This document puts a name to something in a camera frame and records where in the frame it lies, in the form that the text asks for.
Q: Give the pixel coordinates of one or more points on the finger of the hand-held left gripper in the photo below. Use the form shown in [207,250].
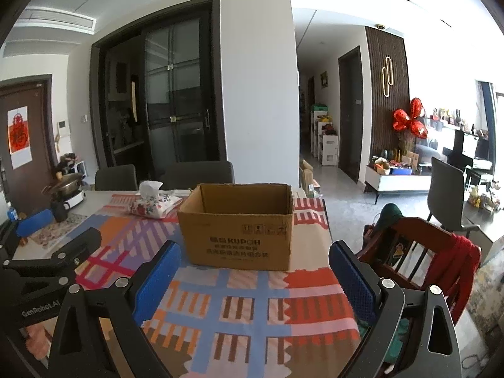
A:
[35,220]
[78,246]

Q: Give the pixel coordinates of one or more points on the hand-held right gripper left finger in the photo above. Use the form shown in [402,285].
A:
[157,275]

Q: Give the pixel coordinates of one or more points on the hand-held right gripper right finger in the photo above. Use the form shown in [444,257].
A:
[354,279]

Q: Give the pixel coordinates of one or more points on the brown cardboard box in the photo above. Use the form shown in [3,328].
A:
[236,244]

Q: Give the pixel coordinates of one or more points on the person's left hand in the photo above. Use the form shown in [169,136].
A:
[37,342]

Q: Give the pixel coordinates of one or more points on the floral placemat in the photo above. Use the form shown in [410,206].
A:
[59,232]

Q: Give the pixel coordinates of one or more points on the black mug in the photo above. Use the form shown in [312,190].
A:
[60,210]

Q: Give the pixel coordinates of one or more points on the silver electric hot pot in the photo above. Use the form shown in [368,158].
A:
[67,187]

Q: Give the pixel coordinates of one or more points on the floral tissue pouch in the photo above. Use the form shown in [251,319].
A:
[151,206]

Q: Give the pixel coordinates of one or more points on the teal cloth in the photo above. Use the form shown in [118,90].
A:
[402,332]

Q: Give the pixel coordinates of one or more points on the dark green cloth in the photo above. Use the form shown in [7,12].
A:
[388,214]

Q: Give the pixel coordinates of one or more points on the brown wooden chair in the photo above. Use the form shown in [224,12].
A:
[409,224]

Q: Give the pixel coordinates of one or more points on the grey dining chair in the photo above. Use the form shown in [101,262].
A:
[199,175]
[116,177]

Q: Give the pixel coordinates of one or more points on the red and white door poster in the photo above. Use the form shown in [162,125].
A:
[19,138]

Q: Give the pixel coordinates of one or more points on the brown entrance door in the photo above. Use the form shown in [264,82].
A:
[37,126]

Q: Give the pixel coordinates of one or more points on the colourful patterned tablecloth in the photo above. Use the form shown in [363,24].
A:
[252,315]

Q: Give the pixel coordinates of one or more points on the white low cabinet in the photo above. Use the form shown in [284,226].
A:
[397,183]

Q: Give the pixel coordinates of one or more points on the flat cardboard boxes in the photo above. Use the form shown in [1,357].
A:
[309,181]

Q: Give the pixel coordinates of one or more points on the red garment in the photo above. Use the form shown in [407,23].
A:
[464,264]

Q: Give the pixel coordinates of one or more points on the grey armless chair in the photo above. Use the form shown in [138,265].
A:
[447,193]

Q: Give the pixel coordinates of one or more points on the white shelf unit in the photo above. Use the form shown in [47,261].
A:
[327,141]

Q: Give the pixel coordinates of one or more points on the dark room door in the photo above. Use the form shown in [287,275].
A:
[350,118]

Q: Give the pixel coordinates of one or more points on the red bow balloon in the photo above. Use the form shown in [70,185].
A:
[409,120]

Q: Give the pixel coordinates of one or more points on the dark glass sliding door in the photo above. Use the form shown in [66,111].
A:
[177,86]

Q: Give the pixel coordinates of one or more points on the small framed picture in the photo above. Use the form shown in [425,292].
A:
[324,79]

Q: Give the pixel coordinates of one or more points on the white wall intercom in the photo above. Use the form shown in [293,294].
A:
[63,128]

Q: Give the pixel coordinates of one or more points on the gold loop wall light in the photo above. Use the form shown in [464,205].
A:
[387,76]

